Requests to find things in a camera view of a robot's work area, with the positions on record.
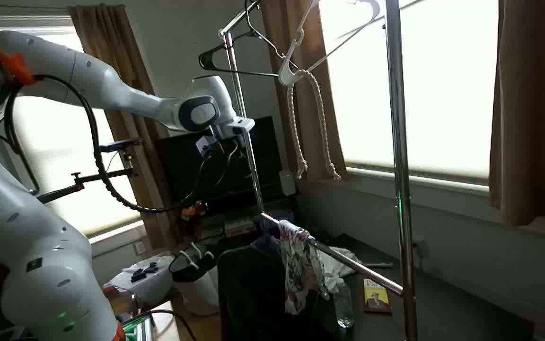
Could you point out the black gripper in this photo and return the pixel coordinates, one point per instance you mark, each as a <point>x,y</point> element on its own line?
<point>231,153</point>

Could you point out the black coat hanger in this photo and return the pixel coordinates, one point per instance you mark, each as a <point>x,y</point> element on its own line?
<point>203,60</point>

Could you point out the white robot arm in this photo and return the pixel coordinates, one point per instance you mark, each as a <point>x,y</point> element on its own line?
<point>27,221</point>

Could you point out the white coat hanger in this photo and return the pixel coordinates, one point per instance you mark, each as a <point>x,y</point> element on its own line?
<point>288,77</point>

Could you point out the black flat screen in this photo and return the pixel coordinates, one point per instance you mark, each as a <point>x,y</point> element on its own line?
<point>266,164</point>

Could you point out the brown curtain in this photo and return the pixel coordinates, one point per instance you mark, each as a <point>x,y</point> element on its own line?
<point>269,126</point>
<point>530,126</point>
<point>105,39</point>

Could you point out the floral patterned cloth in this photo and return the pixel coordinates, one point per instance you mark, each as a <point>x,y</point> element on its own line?
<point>301,266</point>

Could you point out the dark hanging garment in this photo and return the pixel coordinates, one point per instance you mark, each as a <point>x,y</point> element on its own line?
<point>250,291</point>

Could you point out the white waste bin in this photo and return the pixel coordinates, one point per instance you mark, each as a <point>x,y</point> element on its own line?
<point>197,295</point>

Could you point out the white box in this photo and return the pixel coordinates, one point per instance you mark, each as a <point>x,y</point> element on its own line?
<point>150,287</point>

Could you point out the silver metal clothes rack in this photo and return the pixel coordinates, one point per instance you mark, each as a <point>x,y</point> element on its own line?
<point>400,158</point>

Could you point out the narrow white window blind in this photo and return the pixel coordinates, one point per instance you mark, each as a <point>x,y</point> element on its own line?
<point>57,153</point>

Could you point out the green object by base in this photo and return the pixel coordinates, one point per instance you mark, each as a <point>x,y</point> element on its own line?
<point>135,329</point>

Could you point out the wide white window blind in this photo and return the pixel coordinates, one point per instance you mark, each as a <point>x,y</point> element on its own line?
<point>449,96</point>

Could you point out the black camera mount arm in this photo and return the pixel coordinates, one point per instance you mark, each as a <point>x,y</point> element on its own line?
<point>103,177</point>

